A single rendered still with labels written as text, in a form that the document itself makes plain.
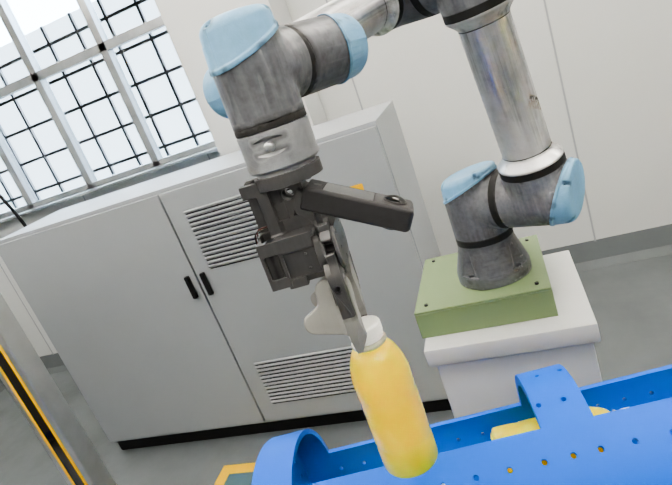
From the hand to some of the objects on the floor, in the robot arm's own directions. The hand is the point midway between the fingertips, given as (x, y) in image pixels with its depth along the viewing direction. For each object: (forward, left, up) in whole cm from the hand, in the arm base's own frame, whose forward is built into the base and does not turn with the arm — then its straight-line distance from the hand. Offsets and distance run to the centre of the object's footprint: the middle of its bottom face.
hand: (364, 329), depth 60 cm
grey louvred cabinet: (-198, -116, -140) cm, 269 cm away
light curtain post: (-38, -86, -143) cm, 171 cm away
